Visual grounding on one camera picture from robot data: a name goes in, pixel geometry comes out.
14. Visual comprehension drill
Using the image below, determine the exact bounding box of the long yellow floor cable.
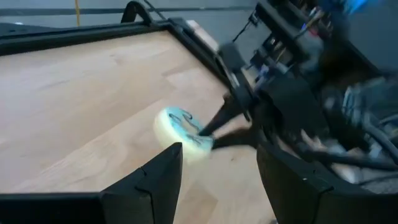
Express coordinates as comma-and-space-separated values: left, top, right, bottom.
73, 0, 81, 27

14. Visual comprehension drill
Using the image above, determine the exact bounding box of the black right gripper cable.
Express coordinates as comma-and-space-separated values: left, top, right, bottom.
298, 114, 398, 172

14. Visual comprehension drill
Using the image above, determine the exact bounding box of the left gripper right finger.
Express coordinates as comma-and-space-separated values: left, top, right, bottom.
256, 142, 335, 224

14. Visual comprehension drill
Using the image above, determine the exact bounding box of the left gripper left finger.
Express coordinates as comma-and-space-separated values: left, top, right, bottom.
99, 142, 183, 224

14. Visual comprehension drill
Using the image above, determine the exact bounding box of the blue frosted toy donut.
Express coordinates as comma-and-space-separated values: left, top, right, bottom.
153, 106, 215, 163

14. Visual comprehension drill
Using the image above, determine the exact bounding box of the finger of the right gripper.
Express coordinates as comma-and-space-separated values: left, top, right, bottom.
212, 127, 261, 151
198, 98, 247, 138

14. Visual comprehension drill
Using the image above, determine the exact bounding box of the black metal table frame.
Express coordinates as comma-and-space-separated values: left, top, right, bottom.
0, 0, 240, 91

